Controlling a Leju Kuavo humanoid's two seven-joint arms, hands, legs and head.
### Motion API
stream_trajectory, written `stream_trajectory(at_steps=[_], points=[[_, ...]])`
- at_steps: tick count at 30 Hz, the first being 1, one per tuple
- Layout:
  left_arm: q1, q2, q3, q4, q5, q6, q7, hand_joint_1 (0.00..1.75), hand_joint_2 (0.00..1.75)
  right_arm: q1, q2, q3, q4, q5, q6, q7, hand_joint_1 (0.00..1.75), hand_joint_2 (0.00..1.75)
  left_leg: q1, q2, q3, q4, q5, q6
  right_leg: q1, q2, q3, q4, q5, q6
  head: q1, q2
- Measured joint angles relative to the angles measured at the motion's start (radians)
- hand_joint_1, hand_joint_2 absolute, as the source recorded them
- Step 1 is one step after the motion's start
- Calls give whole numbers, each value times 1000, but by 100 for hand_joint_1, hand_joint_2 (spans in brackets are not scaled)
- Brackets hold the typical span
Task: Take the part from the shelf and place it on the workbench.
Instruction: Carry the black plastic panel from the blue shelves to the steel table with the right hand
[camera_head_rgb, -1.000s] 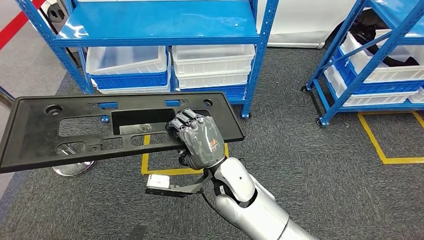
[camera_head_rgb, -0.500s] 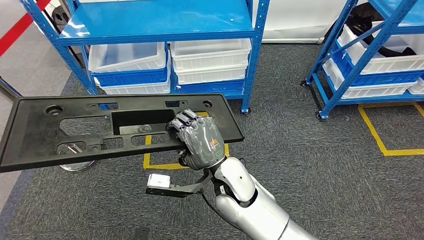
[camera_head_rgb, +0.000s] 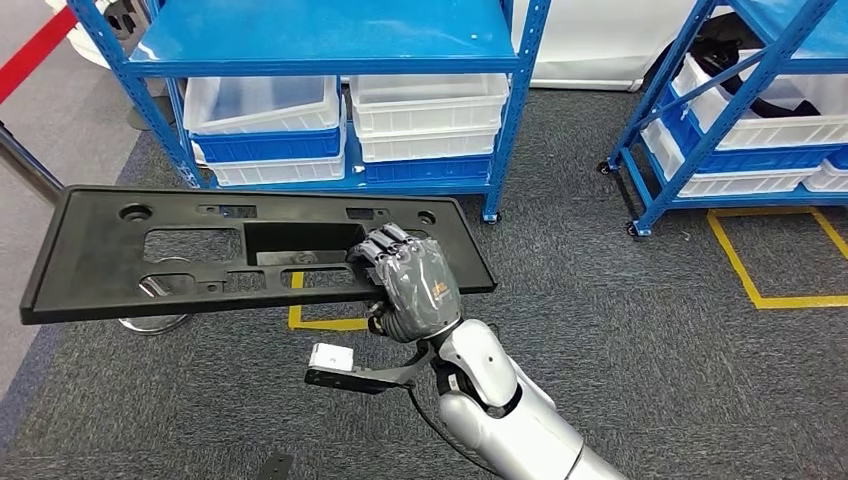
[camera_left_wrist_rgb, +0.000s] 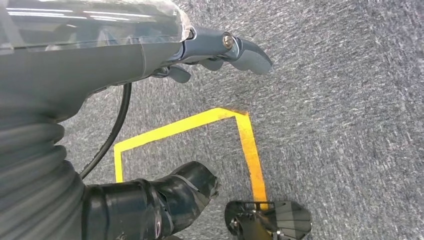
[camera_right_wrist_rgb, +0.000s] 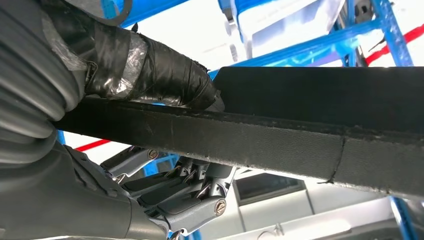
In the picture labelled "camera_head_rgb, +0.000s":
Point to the red barrier belt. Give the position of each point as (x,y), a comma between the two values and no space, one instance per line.
(33,56)

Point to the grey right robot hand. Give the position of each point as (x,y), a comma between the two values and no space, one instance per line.
(424,285)

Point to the blue steel shelf rack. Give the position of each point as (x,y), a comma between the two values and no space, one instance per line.
(723,122)
(318,33)

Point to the black parts pile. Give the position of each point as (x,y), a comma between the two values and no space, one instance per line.
(782,106)

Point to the black plastic panel part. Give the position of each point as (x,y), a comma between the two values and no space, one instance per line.
(79,285)

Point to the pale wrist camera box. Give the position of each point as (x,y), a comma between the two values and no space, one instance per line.
(331,358)

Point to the white car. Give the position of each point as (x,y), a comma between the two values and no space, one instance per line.
(583,40)

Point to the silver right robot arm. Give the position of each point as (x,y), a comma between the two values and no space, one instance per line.
(517,411)

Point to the chrome base stanchion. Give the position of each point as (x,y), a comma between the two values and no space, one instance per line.
(156,326)

